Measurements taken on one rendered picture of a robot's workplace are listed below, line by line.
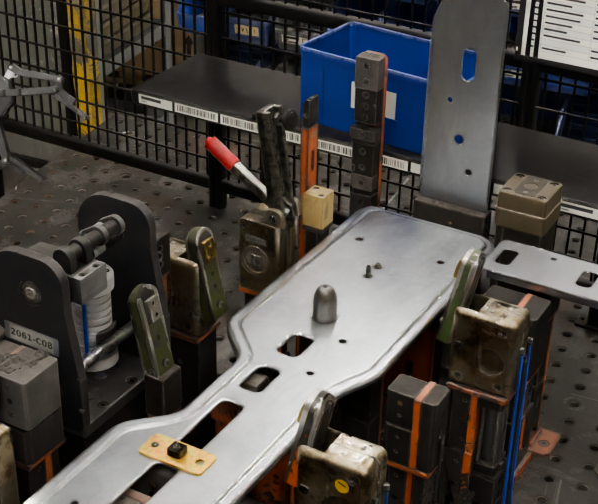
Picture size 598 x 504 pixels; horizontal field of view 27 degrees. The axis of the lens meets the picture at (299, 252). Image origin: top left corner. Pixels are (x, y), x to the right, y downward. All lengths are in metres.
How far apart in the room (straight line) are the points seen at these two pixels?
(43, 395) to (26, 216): 1.17
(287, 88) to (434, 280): 0.66
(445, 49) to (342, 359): 0.54
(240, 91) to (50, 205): 0.55
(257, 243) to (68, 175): 1.01
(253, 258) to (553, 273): 0.43
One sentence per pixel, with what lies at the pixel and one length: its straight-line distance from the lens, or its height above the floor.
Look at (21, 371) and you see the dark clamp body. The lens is 1.43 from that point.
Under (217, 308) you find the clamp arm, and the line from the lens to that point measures 1.67.
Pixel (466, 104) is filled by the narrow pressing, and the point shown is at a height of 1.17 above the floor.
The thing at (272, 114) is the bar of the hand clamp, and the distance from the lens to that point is 1.73.
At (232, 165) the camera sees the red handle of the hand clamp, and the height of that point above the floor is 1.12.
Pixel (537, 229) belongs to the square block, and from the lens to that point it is 1.89.
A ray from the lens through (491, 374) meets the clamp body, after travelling 1.64.
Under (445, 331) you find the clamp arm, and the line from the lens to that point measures 1.64.
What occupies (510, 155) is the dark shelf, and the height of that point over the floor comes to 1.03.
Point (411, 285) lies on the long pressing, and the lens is 1.74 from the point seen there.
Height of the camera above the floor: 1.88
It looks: 29 degrees down
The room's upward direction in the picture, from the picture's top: 1 degrees clockwise
